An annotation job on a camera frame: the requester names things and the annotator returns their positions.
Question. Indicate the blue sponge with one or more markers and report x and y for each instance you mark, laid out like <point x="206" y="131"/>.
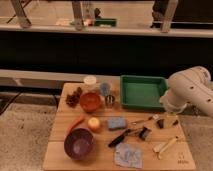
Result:
<point x="115" y="123"/>

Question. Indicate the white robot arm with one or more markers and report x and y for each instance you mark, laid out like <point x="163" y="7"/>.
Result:
<point x="190" y="85"/>

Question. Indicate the red bowl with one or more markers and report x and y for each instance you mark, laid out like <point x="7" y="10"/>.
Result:
<point x="90" y="102"/>

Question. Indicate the purple bowl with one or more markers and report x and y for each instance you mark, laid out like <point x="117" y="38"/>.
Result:
<point x="78" y="143"/>

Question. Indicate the blue plastic cup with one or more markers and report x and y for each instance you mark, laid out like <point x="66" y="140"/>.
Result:
<point x="104" y="89"/>

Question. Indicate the small metal cup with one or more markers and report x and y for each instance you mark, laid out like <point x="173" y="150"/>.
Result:
<point x="109" y="100"/>

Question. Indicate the white lidded jar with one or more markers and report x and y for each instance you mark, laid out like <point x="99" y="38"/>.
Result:
<point x="90" y="82"/>

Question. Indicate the green plastic tray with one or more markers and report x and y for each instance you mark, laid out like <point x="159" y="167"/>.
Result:
<point x="142" y="92"/>

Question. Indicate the dark grape bunch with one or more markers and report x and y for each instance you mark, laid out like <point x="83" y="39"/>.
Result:
<point x="73" y="99"/>

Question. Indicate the yellow red apple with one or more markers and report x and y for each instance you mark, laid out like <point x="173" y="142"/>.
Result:
<point x="94" y="124"/>

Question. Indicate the orange carrot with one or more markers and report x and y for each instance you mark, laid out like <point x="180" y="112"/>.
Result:
<point x="76" y="122"/>

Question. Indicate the wooden board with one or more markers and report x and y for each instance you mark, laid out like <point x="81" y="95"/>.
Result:
<point x="176" y="158"/>

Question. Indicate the metal spoon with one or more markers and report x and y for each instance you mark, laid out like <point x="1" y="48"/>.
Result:
<point x="155" y="117"/>

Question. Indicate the black binder clip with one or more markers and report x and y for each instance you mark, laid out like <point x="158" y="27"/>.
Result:
<point x="144" y="133"/>

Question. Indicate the green box in background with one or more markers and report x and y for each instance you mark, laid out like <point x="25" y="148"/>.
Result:
<point x="106" y="21"/>

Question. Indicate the black rectangular block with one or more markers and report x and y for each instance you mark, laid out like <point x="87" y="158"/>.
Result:
<point x="160" y="123"/>

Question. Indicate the blue patterned cloth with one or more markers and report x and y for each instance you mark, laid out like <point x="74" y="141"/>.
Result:
<point x="126" y="155"/>

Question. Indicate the yellow handled tool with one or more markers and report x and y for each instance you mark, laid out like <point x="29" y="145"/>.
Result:
<point x="159" y="149"/>

